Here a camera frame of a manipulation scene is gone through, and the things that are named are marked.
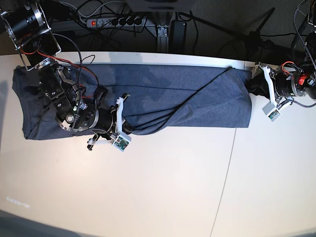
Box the white power strip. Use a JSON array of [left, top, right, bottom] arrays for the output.
[[85, 15, 148, 29]]

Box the black power adapter brick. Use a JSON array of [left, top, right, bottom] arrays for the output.
[[169, 20, 187, 54]]

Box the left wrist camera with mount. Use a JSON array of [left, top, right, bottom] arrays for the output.
[[252, 62, 294, 122]]

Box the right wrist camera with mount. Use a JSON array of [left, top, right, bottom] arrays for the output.
[[88, 93, 131, 152]]

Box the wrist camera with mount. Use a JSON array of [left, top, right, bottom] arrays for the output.
[[252, 62, 294, 122], [88, 93, 131, 152]]

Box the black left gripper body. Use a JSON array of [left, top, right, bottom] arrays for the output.
[[272, 71, 309, 98]]

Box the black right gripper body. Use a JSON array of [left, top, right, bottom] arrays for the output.
[[91, 106, 118, 138]]

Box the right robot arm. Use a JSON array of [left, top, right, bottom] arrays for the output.
[[0, 0, 131, 152]]

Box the aluminium frame post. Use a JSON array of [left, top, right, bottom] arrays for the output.
[[155, 12, 170, 53]]

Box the blue grey T-shirt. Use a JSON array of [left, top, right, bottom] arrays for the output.
[[12, 64, 252, 140]]

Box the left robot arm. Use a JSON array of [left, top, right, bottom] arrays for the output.
[[246, 0, 316, 101]]

